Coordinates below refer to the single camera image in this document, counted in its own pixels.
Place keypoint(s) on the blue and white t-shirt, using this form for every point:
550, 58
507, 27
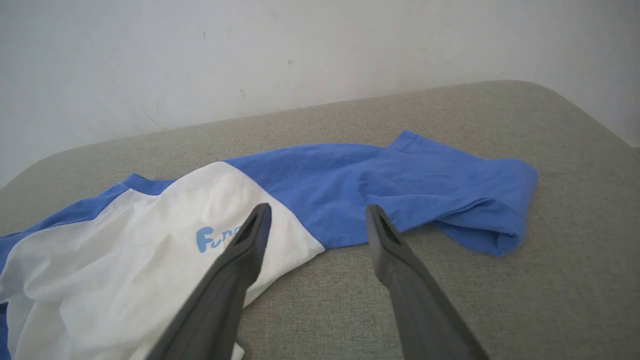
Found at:
150, 260

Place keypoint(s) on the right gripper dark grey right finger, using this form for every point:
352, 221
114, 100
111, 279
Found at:
425, 310

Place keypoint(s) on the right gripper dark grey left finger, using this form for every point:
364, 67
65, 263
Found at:
220, 300

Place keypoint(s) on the grey fabric sofa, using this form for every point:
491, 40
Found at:
550, 310

